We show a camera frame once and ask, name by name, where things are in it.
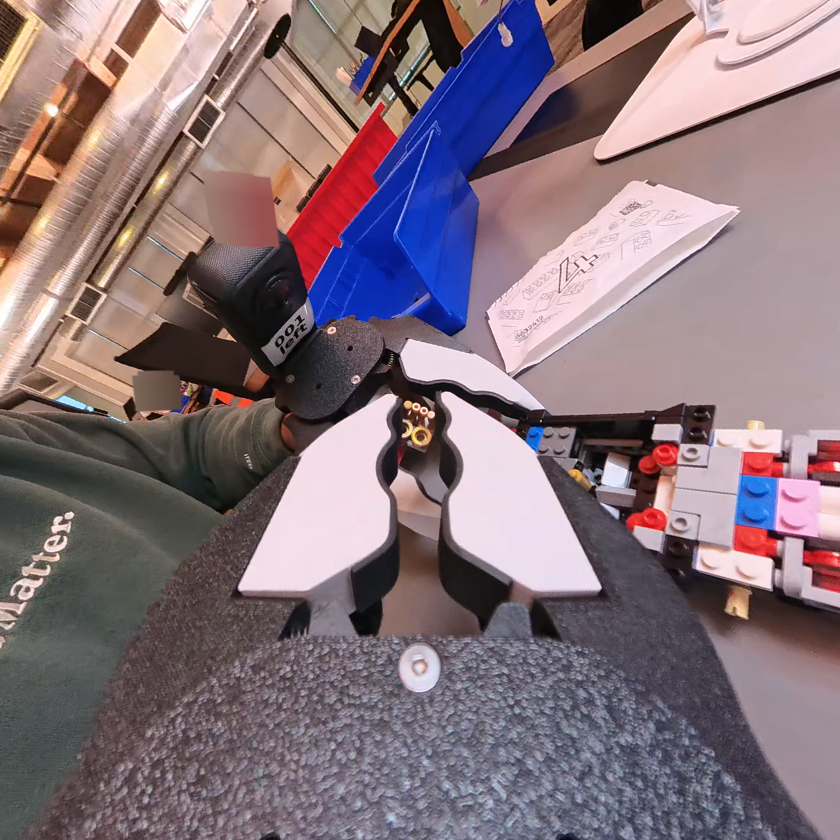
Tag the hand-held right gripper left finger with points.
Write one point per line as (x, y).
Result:
(321, 518)

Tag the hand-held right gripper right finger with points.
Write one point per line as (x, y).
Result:
(518, 518)

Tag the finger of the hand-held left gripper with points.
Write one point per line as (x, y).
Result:
(423, 482)
(459, 367)

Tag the gold lego engine assembly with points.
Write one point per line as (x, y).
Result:
(418, 426)

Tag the blue plastic parts bin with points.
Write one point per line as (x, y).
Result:
(407, 249)

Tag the black lego car model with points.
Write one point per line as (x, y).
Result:
(709, 499)

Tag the white book stand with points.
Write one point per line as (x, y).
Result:
(709, 85)

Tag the person's left forearm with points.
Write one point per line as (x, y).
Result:
(216, 446)

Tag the person's left hand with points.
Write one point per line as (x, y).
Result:
(293, 434)

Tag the orange traffic cone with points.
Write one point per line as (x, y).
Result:
(231, 396)

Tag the white numbered paper bag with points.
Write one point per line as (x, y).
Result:
(610, 275)

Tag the red plastic bin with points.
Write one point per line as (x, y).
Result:
(341, 190)

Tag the black floor lamp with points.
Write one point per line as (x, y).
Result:
(280, 36)

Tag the wooden office desk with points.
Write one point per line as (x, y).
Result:
(394, 39)

